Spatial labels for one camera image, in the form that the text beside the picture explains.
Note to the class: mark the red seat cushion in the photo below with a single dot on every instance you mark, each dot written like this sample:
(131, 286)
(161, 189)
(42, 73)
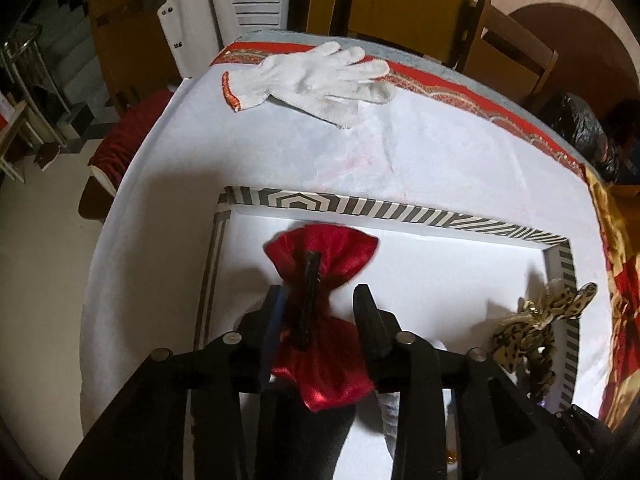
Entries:
(125, 140)

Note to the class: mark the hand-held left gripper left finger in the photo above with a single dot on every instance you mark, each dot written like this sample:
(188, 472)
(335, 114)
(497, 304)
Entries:
(275, 325)

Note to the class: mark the wooden chair with cushion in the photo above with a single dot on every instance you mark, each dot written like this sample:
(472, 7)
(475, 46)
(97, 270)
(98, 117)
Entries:
(130, 45)

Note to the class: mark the round brown table top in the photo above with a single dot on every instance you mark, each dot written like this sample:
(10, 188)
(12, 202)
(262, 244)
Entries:
(590, 40)

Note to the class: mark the striped cardboard tray box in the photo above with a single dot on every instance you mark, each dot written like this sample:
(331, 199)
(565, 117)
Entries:
(440, 270)

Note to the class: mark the white coat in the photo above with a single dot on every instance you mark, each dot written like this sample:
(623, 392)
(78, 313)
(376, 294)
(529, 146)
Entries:
(195, 20)

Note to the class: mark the metal rack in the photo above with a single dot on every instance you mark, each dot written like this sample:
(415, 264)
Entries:
(30, 70)

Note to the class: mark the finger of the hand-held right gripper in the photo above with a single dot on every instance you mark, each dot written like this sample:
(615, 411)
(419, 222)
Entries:
(585, 440)

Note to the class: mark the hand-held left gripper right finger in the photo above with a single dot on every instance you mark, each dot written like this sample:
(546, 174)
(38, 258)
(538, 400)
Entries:
(372, 345)

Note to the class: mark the yellow and red cloth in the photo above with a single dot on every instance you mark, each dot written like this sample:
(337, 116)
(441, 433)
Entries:
(625, 360)

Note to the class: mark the black fabric hair accessory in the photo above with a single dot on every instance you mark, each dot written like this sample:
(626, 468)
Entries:
(310, 440)

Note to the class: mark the leopard print bow scrunchie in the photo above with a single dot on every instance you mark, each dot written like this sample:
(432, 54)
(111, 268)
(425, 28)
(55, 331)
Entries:
(520, 345)

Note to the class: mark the red patterned tablecloth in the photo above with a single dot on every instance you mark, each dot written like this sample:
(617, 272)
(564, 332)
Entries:
(440, 85)

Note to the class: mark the white fluffy hair accessory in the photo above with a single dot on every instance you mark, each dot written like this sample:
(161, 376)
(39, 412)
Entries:
(389, 412)

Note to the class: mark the white knit glove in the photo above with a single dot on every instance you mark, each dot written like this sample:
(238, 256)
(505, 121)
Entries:
(310, 80)

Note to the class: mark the red satin bow hair clip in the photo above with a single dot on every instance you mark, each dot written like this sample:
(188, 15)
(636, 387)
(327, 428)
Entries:
(345, 255)

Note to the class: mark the white tablecloth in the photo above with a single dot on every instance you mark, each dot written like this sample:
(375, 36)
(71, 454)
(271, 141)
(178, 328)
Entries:
(150, 200)

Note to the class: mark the wooden chair with slat back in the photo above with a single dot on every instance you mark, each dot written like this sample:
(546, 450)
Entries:
(520, 37)

